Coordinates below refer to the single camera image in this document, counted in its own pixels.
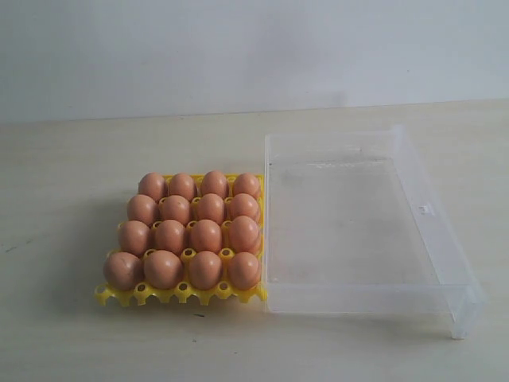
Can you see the yellow plastic egg tray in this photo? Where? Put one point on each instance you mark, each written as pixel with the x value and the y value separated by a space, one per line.
pixel 184 290

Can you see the brown egg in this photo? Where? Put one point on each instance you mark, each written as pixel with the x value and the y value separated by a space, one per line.
pixel 244 235
pixel 244 204
pixel 142 208
pixel 183 184
pixel 247 183
pixel 163 269
pixel 123 270
pixel 205 270
pixel 211 207
pixel 153 185
pixel 170 235
pixel 215 182
pixel 135 237
pixel 206 235
pixel 244 270
pixel 175 207

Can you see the clear plastic container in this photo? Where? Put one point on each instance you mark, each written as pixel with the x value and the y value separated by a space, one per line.
pixel 353 226

